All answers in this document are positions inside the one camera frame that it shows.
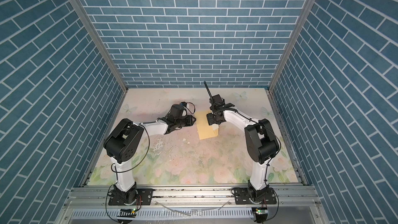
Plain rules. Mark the controller board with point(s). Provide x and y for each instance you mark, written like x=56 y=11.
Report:
x=127 y=213
x=261 y=211

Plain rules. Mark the right aluminium corner post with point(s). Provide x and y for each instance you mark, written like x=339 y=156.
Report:
x=308 y=5

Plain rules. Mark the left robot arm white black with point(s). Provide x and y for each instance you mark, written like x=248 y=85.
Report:
x=122 y=144

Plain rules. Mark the left aluminium corner post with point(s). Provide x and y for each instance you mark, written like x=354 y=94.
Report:
x=87 y=23

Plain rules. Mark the right controller board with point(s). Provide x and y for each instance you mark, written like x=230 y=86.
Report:
x=261 y=211

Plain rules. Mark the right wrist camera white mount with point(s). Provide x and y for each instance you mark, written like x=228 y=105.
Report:
x=216 y=101

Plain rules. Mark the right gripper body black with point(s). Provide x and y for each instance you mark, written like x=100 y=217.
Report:
x=212 y=118

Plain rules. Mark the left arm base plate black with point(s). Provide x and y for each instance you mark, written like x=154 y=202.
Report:
x=134 y=196

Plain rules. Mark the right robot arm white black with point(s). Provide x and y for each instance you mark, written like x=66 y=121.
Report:
x=261 y=142

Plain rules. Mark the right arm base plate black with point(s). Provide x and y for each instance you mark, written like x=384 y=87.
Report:
x=244 y=196

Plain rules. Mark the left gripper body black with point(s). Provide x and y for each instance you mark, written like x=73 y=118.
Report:
x=183 y=121

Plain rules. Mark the aluminium corner post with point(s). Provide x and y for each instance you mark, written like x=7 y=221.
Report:
x=308 y=5
x=87 y=23

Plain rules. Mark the white slotted cable duct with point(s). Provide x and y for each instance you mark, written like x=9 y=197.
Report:
x=166 y=214

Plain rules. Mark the left controller board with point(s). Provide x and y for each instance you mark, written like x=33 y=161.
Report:
x=127 y=213

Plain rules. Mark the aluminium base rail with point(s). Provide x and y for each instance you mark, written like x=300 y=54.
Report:
x=194 y=195

